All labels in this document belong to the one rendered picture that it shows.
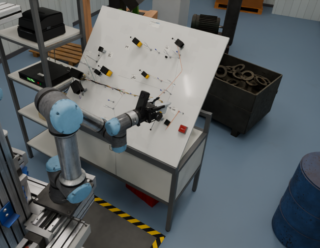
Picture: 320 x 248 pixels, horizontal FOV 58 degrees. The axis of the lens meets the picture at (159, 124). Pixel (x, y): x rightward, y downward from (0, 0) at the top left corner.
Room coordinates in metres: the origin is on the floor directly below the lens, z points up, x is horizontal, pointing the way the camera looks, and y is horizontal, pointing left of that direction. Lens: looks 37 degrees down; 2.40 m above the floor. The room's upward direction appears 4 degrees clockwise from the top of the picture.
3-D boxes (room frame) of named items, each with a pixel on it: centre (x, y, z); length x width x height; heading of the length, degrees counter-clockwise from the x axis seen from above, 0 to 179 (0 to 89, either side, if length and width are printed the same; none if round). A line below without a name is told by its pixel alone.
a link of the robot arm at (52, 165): (0.97, 0.47, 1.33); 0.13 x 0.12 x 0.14; 46
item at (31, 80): (2.34, 1.06, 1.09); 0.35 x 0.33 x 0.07; 62
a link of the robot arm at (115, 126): (1.08, 0.19, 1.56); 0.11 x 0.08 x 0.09; 136
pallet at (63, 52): (5.09, 1.90, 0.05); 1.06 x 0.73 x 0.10; 73
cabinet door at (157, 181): (1.68, 0.11, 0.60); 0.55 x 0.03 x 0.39; 62
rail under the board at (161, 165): (1.80, 0.37, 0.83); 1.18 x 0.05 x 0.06; 62
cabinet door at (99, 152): (1.94, 0.60, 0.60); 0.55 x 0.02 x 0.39; 62
